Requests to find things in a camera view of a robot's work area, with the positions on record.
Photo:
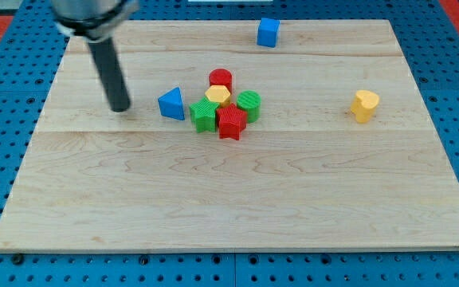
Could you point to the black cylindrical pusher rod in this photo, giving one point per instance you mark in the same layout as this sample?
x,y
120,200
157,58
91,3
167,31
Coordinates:
x,y
107,64

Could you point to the blue cube block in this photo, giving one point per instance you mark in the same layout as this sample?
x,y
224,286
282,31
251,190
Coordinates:
x,y
267,32

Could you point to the blue triangle block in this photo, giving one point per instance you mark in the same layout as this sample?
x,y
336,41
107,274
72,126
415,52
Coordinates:
x,y
171,104

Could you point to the red cylinder block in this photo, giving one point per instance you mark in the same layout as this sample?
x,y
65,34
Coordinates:
x,y
221,77

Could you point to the green star block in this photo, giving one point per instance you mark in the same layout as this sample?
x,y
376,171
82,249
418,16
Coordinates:
x,y
203,115

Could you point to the yellow hexagon block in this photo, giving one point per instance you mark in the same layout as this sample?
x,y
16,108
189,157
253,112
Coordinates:
x,y
219,94

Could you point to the red star block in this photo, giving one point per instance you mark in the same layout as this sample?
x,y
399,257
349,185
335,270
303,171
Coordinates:
x,y
231,122

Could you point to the green cylinder block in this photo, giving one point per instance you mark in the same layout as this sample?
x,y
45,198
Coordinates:
x,y
249,101

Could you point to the light wooden board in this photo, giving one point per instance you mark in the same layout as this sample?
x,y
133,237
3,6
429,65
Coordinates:
x,y
305,177

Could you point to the yellow heart block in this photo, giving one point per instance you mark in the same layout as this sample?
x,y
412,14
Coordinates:
x,y
364,105

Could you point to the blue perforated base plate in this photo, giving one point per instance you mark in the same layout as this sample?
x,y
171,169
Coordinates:
x,y
30,51

